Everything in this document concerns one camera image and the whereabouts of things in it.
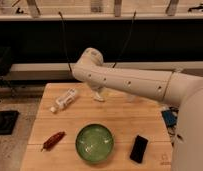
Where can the clear plastic cup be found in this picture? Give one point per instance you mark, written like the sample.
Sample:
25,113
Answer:
131,98

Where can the red chili pepper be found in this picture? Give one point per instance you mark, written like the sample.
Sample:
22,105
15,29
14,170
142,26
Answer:
53,140

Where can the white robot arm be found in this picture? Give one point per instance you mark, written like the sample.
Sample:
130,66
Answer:
182,91

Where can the black smartphone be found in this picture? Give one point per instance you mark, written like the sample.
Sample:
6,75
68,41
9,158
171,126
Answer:
138,149

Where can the small white object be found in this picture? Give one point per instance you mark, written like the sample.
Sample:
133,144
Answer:
98,97

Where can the green ceramic bowl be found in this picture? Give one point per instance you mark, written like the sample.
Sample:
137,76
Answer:
94,143

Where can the blue connector box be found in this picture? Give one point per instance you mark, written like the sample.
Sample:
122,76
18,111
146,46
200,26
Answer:
169,119

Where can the black floor mat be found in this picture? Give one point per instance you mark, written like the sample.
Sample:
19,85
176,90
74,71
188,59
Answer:
7,121

